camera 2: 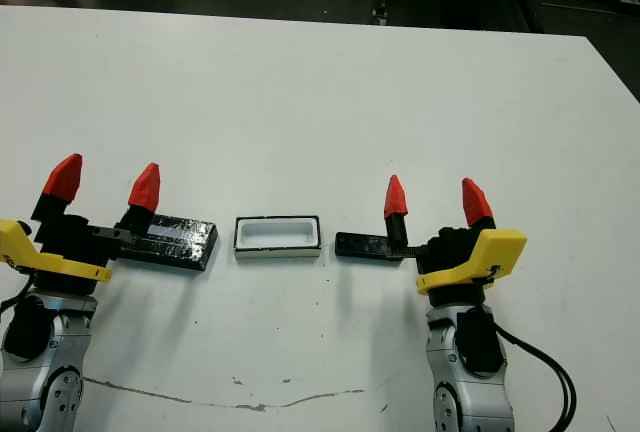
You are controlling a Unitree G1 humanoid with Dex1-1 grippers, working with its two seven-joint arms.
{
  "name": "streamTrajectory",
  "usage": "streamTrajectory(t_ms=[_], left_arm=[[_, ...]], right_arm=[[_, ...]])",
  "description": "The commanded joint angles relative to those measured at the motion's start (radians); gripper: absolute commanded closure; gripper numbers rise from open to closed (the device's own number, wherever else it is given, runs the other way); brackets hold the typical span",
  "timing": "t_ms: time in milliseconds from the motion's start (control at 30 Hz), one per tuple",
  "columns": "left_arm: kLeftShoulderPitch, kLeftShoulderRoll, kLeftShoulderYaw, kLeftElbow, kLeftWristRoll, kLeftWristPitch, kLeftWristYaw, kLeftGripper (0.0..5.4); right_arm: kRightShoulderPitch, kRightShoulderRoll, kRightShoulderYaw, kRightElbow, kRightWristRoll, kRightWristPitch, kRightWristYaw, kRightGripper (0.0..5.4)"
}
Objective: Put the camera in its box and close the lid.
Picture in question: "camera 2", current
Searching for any black and yellow left gripper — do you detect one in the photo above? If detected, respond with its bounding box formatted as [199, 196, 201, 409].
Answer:
[0, 153, 162, 298]

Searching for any black and yellow right gripper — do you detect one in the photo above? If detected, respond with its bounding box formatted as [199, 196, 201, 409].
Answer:
[383, 174, 529, 306]

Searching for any black camera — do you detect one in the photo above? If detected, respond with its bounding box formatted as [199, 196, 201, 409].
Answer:
[334, 231, 409, 263]

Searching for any glossy black box lid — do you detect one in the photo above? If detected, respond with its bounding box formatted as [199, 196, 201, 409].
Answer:
[117, 212, 221, 274]

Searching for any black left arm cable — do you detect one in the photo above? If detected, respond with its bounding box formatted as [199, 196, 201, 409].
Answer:
[0, 271, 36, 316]

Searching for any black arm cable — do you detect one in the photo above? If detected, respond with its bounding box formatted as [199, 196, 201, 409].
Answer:
[497, 324, 580, 432]
[0, 271, 36, 316]

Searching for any white-lined camera box base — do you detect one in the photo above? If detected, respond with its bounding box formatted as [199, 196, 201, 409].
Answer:
[233, 212, 321, 264]

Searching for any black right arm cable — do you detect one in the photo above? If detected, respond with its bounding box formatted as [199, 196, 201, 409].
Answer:
[497, 324, 580, 432]

